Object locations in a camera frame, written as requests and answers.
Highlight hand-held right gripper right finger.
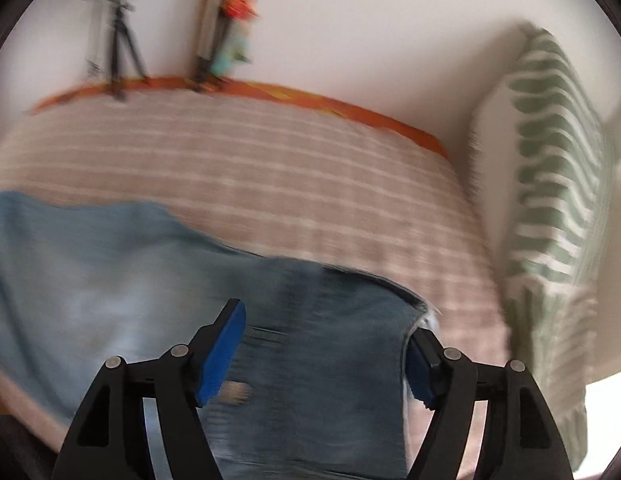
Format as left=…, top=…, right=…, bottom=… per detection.
left=405, top=327, right=574, bottom=480

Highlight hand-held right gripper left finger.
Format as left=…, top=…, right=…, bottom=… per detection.
left=51, top=298, right=247, bottom=480

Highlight light blue denim pants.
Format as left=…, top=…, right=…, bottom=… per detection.
left=0, top=191, right=444, bottom=480

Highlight pink checked blanket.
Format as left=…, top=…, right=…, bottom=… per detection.
left=0, top=91, right=511, bottom=456

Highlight green striped white pillow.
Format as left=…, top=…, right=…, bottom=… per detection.
left=468, top=22, right=616, bottom=473

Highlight folded silver tripod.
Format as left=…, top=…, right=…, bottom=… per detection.
left=193, top=0, right=231, bottom=92

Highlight small black tripod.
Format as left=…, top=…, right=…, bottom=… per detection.
left=106, top=2, right=150, bottom=102

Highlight colourful floral scarf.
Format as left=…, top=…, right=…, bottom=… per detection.
left=210, top=0, right=256, bottom=77

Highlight thin black cable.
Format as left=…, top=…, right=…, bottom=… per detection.
left=85, top=7, right=104, bottom=81

